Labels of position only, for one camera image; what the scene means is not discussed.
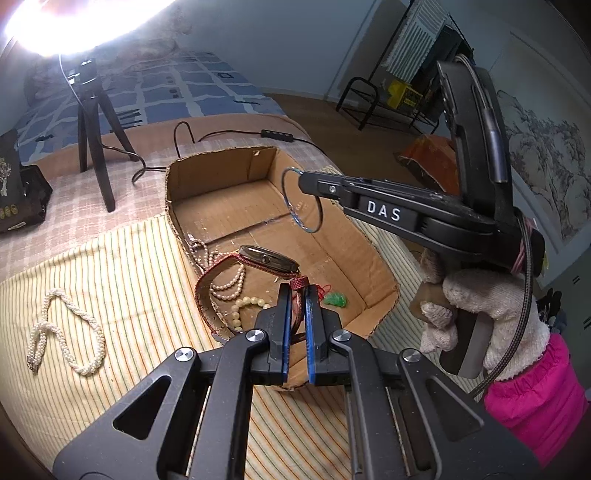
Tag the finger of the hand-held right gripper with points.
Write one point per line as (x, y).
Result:
(330, 188)

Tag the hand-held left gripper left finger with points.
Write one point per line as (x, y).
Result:
(286, 332)

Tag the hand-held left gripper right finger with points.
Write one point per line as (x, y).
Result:
(311, 332)

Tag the black bangle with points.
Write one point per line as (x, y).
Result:
(289, 208)

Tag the cardboard box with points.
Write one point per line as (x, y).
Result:
(231, 212)

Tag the person's right forearm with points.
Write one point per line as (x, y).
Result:
(540, 401)

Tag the person's right hand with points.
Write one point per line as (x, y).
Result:
(485, 290)

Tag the orange cloth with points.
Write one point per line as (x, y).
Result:
(434, 152)

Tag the black clothes rack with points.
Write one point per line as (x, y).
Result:
(362, 80)

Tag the yellow box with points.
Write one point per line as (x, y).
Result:
(406, 97)

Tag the black hanging garment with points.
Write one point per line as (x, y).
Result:
(450, 44)

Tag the striped towel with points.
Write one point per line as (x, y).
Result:
(411, 50)

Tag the blue patterned blanket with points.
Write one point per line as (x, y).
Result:
(184, 92)

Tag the black tripod stand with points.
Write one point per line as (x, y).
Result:
(104, 180)

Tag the pink plaid bed sheet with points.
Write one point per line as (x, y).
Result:
(69, 221)

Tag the black printed bag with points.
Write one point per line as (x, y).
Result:
(23, 203)

